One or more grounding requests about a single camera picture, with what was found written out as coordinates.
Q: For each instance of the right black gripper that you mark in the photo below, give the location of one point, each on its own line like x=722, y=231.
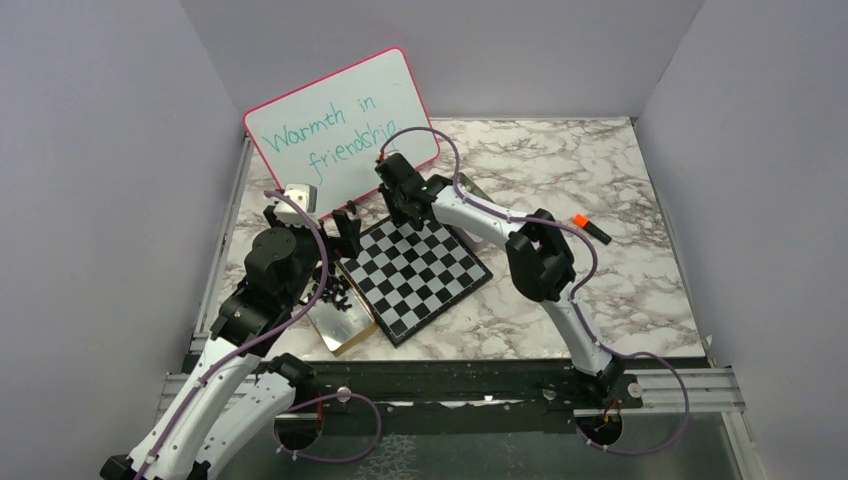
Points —
x=397, y=218

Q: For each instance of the silver tin with white pieces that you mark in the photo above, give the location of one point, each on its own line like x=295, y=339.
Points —
x=484, y=204

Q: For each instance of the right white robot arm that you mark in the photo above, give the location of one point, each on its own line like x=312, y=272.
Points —
x=540, y=261

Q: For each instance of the pink framed whiteboard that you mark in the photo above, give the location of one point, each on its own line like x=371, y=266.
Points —
x=330, y=132

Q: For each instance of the aluminium rail frame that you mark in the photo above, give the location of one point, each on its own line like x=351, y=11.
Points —
x=235, y=390

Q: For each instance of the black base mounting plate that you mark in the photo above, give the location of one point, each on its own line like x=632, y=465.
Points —
x=374, y=398

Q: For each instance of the black white chessboard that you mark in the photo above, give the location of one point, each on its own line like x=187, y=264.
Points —
x=410, y=277

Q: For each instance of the pile of black chess pieces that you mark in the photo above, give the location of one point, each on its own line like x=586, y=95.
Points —
x=337, y=291

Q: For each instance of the black marker orange cap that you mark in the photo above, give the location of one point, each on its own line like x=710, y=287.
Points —
x=591, y=229

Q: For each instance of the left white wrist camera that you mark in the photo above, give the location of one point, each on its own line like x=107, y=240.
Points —
x=297, y=203

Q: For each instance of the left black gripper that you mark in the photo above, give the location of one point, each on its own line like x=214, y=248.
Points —
x=348, y=243

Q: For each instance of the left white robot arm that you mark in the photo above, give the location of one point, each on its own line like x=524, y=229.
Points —
x=202, y=429

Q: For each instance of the gold tin with black pieces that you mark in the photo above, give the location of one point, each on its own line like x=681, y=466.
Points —
x=341, y=331

